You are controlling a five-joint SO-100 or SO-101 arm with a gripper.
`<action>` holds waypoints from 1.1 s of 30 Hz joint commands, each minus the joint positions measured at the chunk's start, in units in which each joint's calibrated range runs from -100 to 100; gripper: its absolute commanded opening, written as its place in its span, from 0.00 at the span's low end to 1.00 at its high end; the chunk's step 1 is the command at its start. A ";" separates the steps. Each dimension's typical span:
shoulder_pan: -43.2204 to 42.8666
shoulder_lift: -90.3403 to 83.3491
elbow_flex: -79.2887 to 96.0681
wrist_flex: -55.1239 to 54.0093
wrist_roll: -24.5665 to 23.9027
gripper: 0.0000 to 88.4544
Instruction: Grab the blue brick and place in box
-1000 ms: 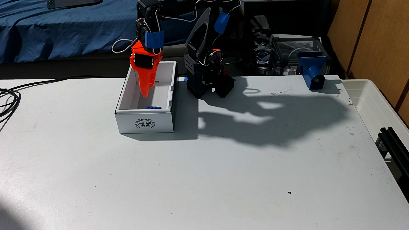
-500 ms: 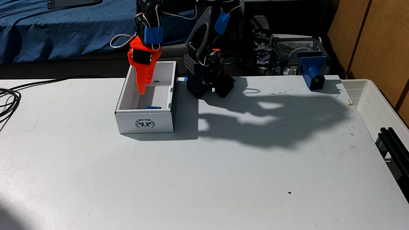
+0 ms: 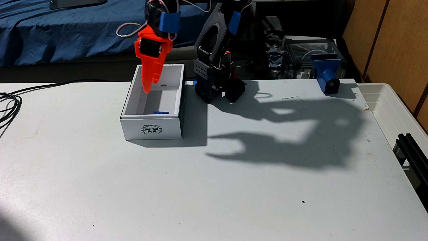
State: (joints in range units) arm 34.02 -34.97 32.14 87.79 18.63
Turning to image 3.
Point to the blue toy brick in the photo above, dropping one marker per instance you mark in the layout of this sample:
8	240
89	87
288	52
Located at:
160	112

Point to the white cardboard box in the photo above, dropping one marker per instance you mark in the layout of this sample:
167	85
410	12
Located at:
152	129

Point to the grey bed base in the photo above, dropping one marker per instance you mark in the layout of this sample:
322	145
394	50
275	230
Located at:
83	67

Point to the blue bed sheet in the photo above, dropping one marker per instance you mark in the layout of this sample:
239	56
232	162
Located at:
83	30

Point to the dark flat device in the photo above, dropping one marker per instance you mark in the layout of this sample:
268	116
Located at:
77	3

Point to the blue white electronic part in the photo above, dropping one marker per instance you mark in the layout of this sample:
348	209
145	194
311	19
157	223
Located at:
275	58

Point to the clear acrylic case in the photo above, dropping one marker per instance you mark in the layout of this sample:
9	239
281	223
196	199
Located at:
301	50

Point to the white plastic bin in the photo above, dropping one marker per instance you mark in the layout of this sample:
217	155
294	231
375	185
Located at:
384	107

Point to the wooden cabinet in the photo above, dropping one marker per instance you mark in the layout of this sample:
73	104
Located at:
401	40

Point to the black aluminium extrusion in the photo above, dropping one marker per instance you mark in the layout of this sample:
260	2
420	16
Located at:
413	154

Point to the blue printed clamp mount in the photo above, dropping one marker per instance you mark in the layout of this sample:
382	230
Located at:
326	72

